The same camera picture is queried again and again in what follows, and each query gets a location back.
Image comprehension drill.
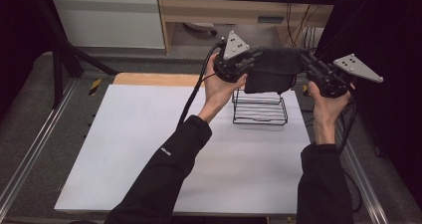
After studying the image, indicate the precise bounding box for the person's left hand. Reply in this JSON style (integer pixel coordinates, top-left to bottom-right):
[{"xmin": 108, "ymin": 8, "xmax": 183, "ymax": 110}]
[{"xmin": 202, "ymin": 53, "xmax": 249, "ymax": 105}]

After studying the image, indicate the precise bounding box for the white cabinet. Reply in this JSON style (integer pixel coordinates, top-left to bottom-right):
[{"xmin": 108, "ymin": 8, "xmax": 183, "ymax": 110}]
[{"xmin": 51, "ymin": 0, "xmax": 166, "ymax": 50}]

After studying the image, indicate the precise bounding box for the black wire rack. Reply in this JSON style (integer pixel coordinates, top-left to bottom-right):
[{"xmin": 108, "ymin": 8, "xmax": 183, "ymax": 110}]
[{"xmin": 231, "ymin": 88, "xmax": 289, "ymax": 126}]

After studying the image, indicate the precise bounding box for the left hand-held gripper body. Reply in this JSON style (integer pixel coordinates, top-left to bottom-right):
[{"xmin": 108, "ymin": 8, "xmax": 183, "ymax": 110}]
[{"xmin": 213, "ymin": 30, "xmax": 263, "ymax": 84}]

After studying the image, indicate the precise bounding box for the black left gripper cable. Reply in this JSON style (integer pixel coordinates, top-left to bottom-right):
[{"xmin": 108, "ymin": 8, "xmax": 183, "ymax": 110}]
[{"xmin": 176, "ymin": 41, "xmax": 228, "ymax": 128}]

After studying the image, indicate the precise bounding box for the wooden desk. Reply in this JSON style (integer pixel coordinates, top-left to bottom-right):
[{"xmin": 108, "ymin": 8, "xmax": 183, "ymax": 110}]
[{"xmin": 158, "ymin": 0, "xmax": 342, "ymax": 54}]

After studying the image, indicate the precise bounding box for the dark grey towel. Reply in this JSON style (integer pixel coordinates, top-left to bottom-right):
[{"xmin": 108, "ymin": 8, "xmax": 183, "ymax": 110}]
[{"xmin": 244, "ymin": 47, "xmax": 308, "ymax": 95}]

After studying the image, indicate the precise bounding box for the black curtain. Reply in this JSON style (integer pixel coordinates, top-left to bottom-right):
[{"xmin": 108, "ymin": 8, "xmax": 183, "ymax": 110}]
[{"xmin": 315, "ymin": 0, "xmax": 422, "ymax": 198}]

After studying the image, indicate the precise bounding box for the aluminium rail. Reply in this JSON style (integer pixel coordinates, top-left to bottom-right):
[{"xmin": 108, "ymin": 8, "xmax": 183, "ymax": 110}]
[
  {"xmin": 0, "ymin": 79, "xmax": 79, "ymax": 215},
  {"xmin": 334, "ymin": 117, "xmax": 389, "ymax": 224}
]

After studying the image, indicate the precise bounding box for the white chair base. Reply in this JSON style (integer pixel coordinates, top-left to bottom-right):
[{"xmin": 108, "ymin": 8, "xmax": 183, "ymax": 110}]
[{"xmin": 183, "ymin": 22, "xmax": 218, "ymax": 37}]

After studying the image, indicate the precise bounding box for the wooden board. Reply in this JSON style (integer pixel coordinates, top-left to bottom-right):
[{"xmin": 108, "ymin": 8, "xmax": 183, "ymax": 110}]
[{"xmin": 112, "ymin": 72, "xmax": 208, "ymax": 88}]

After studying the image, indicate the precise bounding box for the black metal stand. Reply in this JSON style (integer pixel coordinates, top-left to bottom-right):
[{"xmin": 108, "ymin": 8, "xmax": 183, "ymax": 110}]
[{"xmin": 36, "ymin": 0, "xmax": 118, "ymax": 109}]

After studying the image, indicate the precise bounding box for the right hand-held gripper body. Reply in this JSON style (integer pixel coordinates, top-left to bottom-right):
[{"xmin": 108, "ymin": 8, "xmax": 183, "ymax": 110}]
[{"xmin": 307, "ymin": 53, "xmax": 384, "ymax": 99}]

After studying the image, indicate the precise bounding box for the bundle of black cables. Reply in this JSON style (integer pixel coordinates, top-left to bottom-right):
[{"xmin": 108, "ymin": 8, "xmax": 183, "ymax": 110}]
[{"xmin": 286, "ymin": 3, "xmax": 321, "ymax": 51}]

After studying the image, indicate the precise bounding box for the person's right hand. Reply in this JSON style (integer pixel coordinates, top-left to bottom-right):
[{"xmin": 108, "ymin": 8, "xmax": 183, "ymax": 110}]
[{"xmin": 308, "ymin": 81, "xmax": 356, "ymax": 117}]

